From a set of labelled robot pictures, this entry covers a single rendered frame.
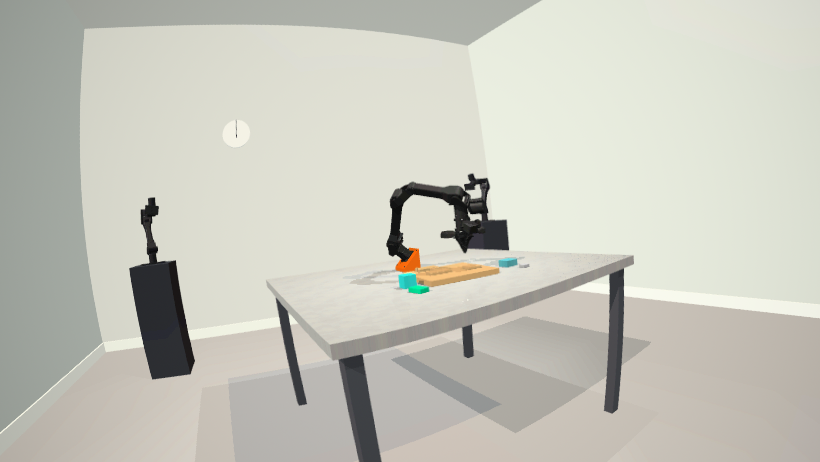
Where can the cyan cube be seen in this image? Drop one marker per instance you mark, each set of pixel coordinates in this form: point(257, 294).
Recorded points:
point(407, 280)

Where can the green rectangular block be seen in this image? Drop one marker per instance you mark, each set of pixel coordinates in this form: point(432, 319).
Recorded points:
point(418, 289)

